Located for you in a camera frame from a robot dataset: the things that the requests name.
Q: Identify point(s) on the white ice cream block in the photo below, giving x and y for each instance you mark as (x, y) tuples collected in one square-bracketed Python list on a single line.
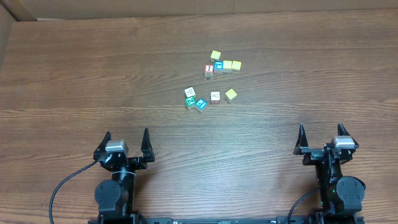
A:
[(215, 97)]

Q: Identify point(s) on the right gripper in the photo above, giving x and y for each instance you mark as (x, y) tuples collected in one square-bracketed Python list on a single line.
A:
[(321, 152)]

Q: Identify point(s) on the blue letter block in row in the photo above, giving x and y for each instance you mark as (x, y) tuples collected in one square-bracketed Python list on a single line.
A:
[(218, 66)]

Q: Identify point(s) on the white sketch block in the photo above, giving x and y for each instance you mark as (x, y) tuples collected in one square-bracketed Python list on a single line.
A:
[(190, 92)]

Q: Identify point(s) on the red letter I block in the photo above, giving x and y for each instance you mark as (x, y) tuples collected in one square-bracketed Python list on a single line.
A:
[(209, 71)]

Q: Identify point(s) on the yellow block in row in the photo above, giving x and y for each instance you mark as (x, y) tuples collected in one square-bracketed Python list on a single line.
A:
[(227, 66)]

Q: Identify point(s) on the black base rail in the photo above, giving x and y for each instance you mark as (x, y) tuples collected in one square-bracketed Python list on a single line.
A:
[(167, 220)]

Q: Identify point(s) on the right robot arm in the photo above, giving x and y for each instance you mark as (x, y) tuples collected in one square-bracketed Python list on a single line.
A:
[(340, 196)]

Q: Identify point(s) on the yellow block row end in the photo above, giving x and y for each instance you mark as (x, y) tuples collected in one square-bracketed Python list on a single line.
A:
[(236, 67)]

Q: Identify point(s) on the green letter Z block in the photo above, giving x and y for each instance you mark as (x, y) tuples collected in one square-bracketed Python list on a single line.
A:
[(190, 102)]

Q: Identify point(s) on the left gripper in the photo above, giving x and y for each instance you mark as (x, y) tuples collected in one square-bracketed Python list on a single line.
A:
[(125, 159)]

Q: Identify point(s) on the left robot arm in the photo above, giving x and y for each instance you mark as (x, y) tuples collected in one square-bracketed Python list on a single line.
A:
[(115, 196)]

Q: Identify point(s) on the yellow letter K block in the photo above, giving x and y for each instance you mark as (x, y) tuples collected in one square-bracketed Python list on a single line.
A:
[(230, 95)]

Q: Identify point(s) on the blue letter P block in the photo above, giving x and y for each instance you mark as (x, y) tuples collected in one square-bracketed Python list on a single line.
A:
[(200, 105)]

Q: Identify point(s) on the yellow block far top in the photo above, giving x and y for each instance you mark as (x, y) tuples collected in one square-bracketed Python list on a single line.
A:
[(215, 55)]

